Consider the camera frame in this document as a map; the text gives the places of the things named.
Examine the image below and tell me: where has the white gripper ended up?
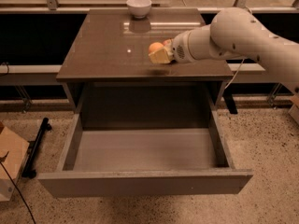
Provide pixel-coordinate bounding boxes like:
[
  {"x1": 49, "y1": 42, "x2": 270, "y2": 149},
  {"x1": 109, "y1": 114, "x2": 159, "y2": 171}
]
[{"x1": 149, "y1": 31, "x2": 194, "y2": 64}]

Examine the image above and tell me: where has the small orange fruit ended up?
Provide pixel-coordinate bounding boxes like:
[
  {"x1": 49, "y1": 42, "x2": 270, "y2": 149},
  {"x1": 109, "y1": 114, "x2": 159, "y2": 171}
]
[{"x1": 149, "y1": 42, "x2": 164, "y2": 53}]

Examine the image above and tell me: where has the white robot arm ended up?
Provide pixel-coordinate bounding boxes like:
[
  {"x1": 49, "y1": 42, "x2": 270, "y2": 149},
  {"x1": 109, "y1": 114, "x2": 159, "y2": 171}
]
[{"x1": 149, "y1": 7, "x2": 299, "y2": 94}]

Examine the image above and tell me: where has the grey cabinet with counter top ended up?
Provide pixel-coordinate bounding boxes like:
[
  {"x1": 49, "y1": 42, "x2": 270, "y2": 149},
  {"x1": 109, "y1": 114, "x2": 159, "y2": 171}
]
[{"x1": 57, "y1": 8, "x2": 232, "y2": 130}]

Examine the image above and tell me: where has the open grey top drawer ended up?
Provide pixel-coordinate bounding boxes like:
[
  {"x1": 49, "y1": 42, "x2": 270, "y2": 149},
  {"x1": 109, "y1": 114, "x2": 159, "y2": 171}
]
[{"x1": 38, "y1": 111, "x2": 253, "y2": 198}]

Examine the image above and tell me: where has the red apple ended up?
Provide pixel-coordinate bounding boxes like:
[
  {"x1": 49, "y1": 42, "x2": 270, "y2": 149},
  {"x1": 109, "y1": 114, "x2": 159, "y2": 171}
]
[{"x1": 163, "y1": 39, "x2": 172, "y2": 46}]

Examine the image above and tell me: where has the white ceramic bowl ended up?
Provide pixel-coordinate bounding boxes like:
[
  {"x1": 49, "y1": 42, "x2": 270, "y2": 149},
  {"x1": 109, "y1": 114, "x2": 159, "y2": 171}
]
[{"x1": 126, "y1": 0, "x2": 152, "y2": 19}]

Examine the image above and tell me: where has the black metal stand leg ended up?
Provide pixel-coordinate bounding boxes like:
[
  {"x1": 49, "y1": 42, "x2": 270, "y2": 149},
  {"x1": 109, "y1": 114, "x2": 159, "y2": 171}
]
[{"x1": 21, "y1": 118, "x2": 51, "y2": 178}]

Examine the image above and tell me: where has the cardboard box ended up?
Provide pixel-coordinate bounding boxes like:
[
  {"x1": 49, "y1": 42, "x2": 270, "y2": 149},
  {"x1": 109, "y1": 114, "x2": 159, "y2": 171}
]
[{"x1": 0, "y1": 122, "x2": 29, "y2": 202}]

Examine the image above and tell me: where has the grey window ledge rail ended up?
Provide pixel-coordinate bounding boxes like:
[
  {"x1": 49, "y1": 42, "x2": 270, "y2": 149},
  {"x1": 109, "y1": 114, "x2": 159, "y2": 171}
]
[{"x1": 0, "y1": 63, "x2": 276, "y2": 86}]

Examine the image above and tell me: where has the black cable on floor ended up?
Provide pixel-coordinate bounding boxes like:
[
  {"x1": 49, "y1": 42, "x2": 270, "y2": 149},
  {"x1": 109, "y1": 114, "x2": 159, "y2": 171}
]
[{"x1": 0, "y1": 161, "x2": 37, "y2": 224}]

